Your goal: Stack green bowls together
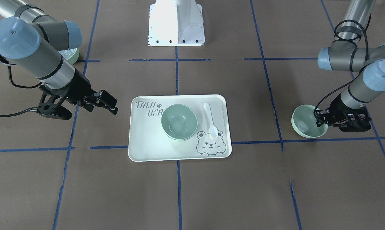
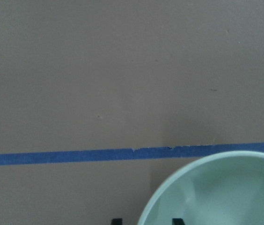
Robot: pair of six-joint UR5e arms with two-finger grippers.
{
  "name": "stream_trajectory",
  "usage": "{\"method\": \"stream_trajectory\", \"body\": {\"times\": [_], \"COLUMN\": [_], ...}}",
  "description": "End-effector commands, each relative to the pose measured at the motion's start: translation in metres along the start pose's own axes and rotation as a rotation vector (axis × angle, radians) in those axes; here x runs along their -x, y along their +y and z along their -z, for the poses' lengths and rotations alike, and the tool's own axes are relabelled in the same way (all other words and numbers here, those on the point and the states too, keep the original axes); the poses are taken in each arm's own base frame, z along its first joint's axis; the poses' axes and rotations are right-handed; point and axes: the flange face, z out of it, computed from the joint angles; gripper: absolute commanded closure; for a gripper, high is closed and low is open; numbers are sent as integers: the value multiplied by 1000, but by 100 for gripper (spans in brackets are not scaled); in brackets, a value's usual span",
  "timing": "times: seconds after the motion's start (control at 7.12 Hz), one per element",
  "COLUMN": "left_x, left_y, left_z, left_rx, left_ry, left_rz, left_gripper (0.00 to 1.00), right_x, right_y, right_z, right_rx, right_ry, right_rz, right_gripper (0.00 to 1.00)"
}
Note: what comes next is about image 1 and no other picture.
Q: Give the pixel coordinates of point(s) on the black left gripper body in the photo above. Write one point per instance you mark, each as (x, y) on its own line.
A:
(338, 103)

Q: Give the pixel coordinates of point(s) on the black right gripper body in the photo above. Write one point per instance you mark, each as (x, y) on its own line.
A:
(80, 86)

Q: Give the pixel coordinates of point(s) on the cream tray with bear print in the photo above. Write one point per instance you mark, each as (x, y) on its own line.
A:
(147, 141)

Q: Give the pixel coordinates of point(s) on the green bowl on tray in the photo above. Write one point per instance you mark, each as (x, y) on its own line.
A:
(180, 135)

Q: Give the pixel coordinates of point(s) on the white plastic spoon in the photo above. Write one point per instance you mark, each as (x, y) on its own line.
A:
(212, 128)

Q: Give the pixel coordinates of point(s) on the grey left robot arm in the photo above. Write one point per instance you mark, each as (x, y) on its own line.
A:
(349, 51)

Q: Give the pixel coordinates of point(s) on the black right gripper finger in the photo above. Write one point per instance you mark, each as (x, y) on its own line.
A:
(90, 104)
(106, 97)

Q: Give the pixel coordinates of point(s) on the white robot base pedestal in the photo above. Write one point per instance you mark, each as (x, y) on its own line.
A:
(176, 23)

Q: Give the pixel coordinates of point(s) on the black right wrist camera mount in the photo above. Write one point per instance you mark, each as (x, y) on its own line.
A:
(50, 105)

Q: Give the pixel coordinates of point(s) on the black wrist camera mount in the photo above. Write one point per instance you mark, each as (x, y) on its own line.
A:
(50, 105)
(353, 120)

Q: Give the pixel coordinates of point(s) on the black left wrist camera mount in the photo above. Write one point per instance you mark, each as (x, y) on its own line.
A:
(353, 120)

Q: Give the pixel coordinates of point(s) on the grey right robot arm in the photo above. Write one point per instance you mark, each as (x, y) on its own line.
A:
(31, 39)

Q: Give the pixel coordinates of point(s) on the green bowl with ice cubes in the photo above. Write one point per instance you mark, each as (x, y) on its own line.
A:
(71, 56)

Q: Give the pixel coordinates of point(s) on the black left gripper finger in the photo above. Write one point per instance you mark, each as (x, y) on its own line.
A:
(322, 114)
(324, 121)

